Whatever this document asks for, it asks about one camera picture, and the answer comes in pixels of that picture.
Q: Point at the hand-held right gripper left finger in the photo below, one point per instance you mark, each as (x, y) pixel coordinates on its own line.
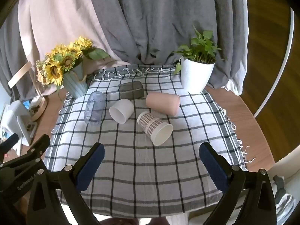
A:
(90, 168)

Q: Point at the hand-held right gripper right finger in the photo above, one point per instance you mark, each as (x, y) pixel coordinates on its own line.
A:
(214, 168)

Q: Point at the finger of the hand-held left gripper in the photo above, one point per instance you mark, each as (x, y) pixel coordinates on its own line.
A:
(9, 143)
(38, 146)

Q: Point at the clear plastic cup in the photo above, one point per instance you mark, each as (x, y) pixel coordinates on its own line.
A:
(95, 107)

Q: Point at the white cup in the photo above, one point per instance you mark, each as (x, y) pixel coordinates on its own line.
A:
(121, 111)

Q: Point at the checkered paper cup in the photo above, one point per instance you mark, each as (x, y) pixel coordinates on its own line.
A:
(150, 123)

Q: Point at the pink cup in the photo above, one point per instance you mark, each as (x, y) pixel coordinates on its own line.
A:
(161, 102)

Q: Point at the white desk appliance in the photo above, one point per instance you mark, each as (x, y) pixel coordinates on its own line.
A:
(16, 113)

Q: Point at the round wooden stand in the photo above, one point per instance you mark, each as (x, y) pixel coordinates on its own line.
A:
(38, 112)

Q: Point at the black white checkered tablecloth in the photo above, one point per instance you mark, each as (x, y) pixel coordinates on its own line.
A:
(140, 168)

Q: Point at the grey plastic object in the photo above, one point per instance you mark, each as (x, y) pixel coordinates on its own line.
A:
(279, 185)

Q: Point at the light blue ribbed vase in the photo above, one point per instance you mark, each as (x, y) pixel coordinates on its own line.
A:
(75, 84)

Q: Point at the white cloth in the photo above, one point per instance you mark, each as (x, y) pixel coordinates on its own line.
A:
(284, 206)

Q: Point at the dark grey box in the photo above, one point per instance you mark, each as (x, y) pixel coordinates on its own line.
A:
(131, 90)

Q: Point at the sunflower bouquet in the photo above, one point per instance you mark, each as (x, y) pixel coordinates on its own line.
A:
(66, 61)

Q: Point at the white ribbed plant pot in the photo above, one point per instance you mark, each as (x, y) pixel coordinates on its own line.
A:
(196, 75)

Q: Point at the green leafy plant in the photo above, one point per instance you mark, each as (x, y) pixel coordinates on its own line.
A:
(201, 49)

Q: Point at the pale pink curtain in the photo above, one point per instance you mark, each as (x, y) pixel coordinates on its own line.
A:
(58, 11)

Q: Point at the white hoop tube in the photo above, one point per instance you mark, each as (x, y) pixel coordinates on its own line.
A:
(289, 51)

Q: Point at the grey curtain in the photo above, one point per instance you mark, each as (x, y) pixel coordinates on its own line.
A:
(152, 16)

